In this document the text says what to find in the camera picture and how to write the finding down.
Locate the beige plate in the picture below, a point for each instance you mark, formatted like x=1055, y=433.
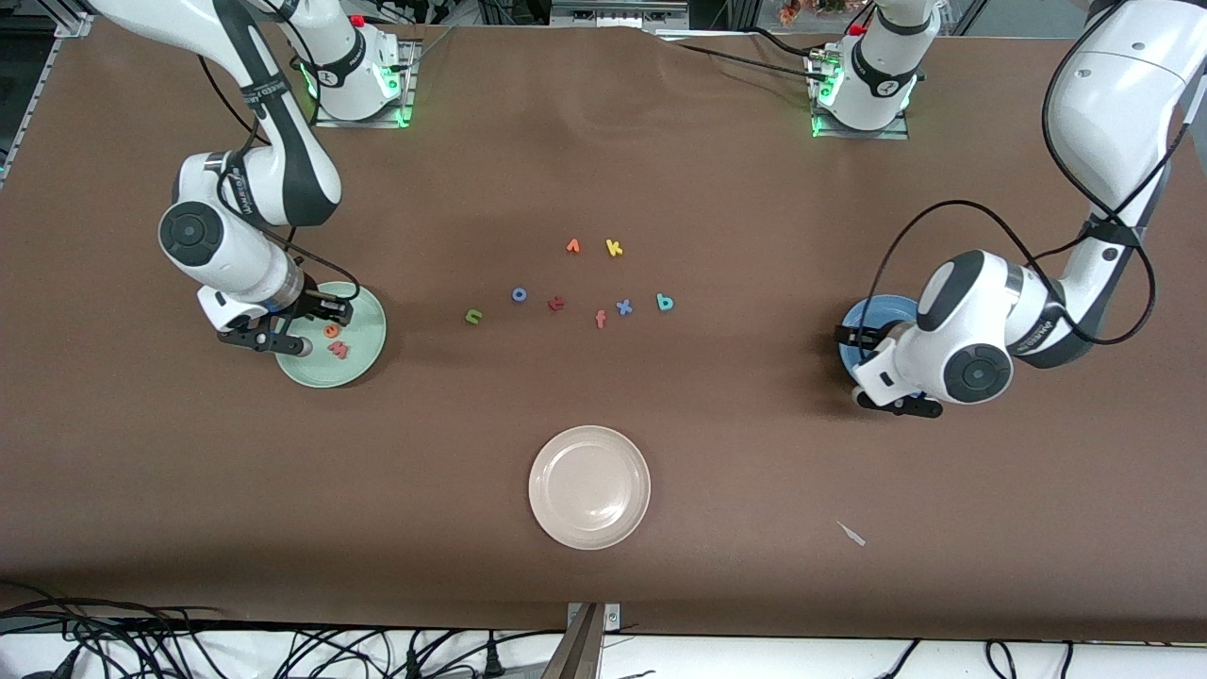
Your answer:
x=589, y=488

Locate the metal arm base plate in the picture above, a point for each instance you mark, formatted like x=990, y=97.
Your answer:
x=363, y=123
x=863, y=134

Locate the pink foam letter w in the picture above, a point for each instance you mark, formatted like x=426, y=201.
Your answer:
x=338, y=351

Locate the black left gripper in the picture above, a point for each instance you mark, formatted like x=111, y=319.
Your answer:
x=865, y=338

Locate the teal foam letter b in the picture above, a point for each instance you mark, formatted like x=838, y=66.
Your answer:
x=665, y=303

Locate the orange brown background object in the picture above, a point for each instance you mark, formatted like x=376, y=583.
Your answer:
x=790, y=11

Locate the brown table cover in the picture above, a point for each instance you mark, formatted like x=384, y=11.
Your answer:
x=603, y=170

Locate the green plate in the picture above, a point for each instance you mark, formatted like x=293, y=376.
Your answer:
x=363, y=349

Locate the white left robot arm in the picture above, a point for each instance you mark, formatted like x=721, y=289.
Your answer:
x=981, y=302

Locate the aluminium frame profile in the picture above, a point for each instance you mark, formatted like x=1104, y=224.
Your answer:
x=38, y=94

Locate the grey metal background frame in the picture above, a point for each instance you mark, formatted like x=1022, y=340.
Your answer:
x=618, y=14

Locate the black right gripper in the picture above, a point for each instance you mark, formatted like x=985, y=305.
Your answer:
x=315, y=305

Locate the small white paper scrap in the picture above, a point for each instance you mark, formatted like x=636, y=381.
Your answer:
x=853, y=536

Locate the metal table edge bracket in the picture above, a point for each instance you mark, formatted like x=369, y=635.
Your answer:
x=594, y=618

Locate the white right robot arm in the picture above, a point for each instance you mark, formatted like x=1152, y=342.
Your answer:
x=217, y=250

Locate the blue plate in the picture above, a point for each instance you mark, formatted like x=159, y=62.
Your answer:
x=882, y=309

